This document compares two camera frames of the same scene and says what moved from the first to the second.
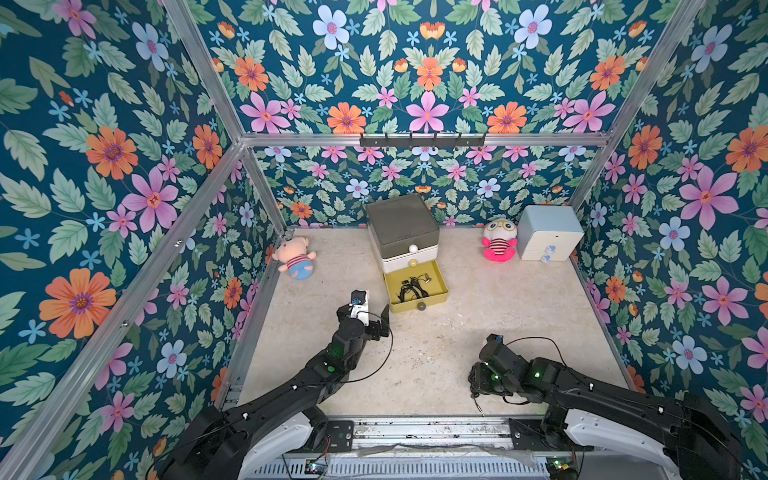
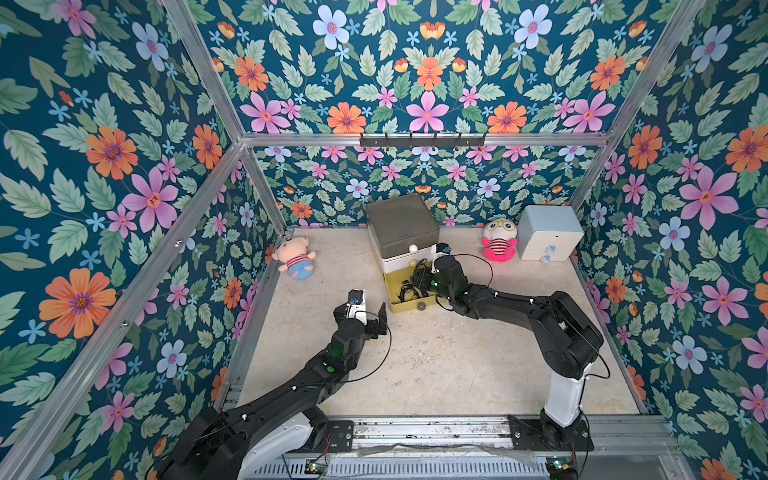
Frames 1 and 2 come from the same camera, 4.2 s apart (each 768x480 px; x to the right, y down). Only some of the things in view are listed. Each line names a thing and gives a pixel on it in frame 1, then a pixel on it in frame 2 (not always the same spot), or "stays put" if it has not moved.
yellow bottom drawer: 437,288 stays put
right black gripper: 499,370 to 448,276
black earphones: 415,284 stays put
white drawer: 409,259 stays put
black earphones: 474,396 to 420,276
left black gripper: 373,332 stays put
